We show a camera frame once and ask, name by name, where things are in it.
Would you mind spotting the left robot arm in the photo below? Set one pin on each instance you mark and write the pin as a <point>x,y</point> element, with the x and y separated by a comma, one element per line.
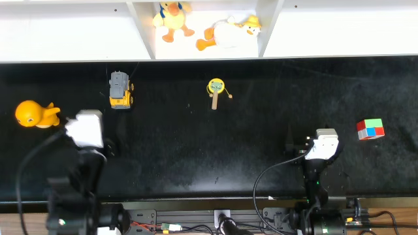
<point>72,196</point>

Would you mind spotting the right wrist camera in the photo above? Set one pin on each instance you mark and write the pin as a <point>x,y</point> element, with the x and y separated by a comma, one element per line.
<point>323,145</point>

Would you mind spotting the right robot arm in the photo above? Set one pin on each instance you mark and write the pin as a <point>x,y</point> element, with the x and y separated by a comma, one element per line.
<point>315,173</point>

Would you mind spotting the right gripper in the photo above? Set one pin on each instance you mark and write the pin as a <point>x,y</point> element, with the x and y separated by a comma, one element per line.
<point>295,149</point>

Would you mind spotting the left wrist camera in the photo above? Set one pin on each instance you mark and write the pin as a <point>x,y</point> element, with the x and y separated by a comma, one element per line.
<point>86,130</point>

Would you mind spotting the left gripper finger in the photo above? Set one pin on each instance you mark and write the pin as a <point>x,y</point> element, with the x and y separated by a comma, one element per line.
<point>121,132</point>

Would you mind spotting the mounting rail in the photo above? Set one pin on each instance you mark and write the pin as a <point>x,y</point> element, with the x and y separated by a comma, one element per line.
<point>196,218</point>

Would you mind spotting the grey and yellow toy truck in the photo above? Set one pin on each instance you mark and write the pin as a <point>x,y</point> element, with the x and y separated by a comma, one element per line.
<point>119,88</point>

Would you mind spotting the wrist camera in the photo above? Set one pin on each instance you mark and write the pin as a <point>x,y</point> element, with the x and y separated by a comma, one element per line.
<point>323,145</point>
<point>86,130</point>

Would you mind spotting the yellow plush duck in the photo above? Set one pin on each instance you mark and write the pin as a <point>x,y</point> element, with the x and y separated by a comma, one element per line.
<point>173,19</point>

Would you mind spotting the white shelf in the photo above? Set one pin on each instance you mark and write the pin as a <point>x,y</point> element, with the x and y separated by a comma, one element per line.
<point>81,32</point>

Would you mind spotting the yellow rubber duck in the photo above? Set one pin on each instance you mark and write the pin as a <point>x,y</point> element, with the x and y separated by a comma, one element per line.
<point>32,114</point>

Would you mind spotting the yellow rattle drum toy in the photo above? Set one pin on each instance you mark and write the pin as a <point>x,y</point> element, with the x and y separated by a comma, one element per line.
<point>215,86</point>

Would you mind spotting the many-coloured puzzle cube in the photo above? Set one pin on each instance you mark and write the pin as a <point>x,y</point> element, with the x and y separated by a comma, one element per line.
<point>370,129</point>

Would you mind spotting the white plush duck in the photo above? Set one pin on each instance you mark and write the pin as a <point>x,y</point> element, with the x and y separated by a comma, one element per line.
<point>230,34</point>

